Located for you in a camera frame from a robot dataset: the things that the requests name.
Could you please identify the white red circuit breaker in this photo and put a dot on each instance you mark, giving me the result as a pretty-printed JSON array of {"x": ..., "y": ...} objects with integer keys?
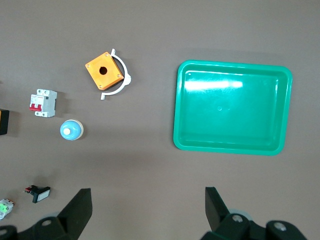
[{"x": 46, "y": 102}]

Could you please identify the green white small switch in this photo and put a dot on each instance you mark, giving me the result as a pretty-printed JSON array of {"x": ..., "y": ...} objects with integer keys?
[{"x": 5, "y": 208}]

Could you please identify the green plastic tray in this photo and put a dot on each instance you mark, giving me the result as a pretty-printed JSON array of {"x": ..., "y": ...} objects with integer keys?
[{"x": 232, "y": 112}]

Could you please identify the blue dome buzzer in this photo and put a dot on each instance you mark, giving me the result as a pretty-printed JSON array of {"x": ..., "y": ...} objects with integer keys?
[{"x": 75, "y": 126}]

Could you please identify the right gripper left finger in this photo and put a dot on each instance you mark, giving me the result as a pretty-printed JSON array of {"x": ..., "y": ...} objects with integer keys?
[{"x": 75, "y": 217}]

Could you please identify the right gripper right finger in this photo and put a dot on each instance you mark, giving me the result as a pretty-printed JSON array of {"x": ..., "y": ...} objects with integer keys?
[{"x": 220, "y": 220}]

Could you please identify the orange box with bracket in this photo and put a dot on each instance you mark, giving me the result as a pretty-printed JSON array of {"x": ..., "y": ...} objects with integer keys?
[{"x": 127, "y": 80}]

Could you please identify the black rectangular pushbutton switch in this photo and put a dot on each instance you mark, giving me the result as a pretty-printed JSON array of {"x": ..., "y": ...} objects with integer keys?
[{"x": 41, "y": 195}]

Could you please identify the orange box with hole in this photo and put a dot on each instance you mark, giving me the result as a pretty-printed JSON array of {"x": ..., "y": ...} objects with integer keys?
[
  {"x": 4, "y": 122},
  {"x": 112, "y": 80}
]

